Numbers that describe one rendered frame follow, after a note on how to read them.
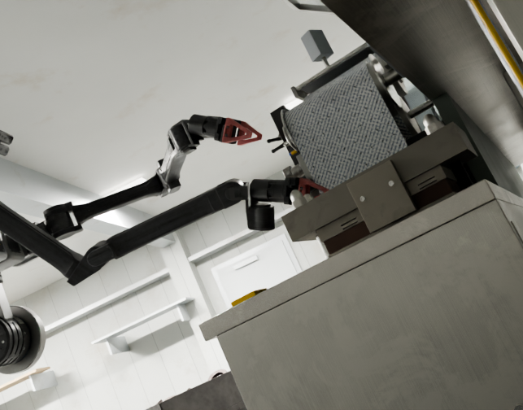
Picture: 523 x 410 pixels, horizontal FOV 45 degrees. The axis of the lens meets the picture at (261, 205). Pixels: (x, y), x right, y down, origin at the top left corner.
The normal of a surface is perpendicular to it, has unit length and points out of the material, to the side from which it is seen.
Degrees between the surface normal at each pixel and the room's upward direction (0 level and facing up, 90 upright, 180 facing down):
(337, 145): 90
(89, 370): 90
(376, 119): 90
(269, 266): 90
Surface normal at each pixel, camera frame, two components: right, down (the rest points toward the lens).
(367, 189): -0.43, -0.02
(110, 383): -0.18, -0.15
